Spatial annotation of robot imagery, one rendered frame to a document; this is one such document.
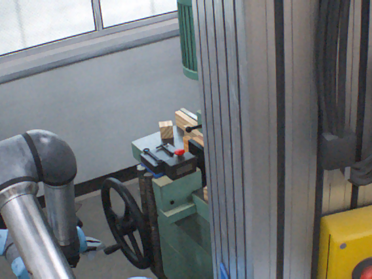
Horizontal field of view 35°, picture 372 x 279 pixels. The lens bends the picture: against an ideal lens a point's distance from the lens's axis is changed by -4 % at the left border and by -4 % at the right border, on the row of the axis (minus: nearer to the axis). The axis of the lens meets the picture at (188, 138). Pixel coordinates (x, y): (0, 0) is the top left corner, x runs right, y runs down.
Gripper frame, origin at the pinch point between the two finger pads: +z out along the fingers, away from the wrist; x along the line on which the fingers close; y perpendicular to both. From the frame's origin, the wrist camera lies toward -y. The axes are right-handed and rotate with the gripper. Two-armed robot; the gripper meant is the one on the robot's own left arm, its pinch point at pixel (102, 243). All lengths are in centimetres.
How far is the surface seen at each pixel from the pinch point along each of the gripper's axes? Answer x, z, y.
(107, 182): 2.0, -6.8, -21.4
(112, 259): -72, 59, 49
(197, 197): 19.8, 11.4, -27.6
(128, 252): 6.0, 6.2, -0.8
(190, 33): 10, -3, -70
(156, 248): 13.7, 9.6, -7.1
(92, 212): -113, 67, 45
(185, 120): -13.8, 24.3, -40.1
